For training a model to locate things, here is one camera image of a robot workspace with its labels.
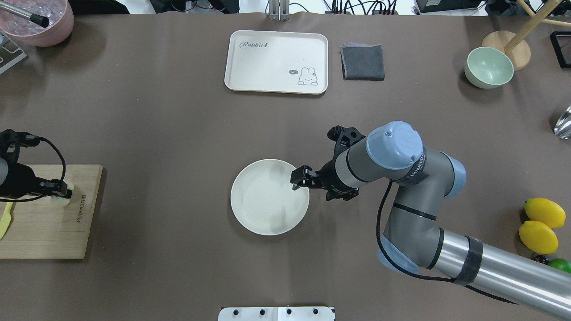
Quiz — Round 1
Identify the pink bowl with ice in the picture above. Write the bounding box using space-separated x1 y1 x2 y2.
0 0 74 47

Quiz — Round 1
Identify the metal scoop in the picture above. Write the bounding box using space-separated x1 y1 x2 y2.
553 105 571 140

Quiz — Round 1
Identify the cream round plate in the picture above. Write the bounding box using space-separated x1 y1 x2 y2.
230 159 310 236

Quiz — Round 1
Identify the pale white bun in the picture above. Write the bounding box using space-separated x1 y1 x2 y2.
50 179 74 207

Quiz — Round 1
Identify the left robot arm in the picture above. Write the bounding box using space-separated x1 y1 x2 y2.
0 129 73 203

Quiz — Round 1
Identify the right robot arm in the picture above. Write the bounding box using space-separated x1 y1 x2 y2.
291 121 570 321

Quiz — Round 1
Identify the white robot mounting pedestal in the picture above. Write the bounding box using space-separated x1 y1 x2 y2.
218 305 336 321

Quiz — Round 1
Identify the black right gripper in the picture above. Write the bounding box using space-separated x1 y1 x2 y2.
291 126 365 201

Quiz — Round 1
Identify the mint green bowl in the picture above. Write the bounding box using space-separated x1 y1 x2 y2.
463 47 515 89

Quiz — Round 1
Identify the bamboo cutting board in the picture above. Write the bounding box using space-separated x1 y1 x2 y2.
0 165 103 259

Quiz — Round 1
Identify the grey folded cloth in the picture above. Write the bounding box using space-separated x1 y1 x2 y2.
340 43 385 81

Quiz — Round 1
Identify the cream rabbit tray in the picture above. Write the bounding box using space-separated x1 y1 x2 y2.
224 30 329 95

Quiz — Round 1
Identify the white cup rack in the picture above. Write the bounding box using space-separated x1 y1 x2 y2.
0 31 27 74

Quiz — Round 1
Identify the green lime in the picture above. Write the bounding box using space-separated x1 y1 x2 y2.
548 258 571 273

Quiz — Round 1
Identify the wooden cup tree stand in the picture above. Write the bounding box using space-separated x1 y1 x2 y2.
481 0 570 71

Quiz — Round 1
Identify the metal muddler with black tip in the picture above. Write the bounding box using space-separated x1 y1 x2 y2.
0 0 50 28

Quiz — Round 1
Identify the yellow plastic knife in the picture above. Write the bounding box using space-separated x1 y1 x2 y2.
0 202 15 239

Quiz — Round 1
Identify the aluminium frame post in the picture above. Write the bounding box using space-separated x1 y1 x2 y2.
268 0 291 21

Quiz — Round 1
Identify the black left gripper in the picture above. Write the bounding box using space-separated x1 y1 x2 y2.
0 129 73 200

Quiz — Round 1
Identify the yellow lemon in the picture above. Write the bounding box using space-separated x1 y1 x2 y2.
518 221 559 255
524 198 567 228

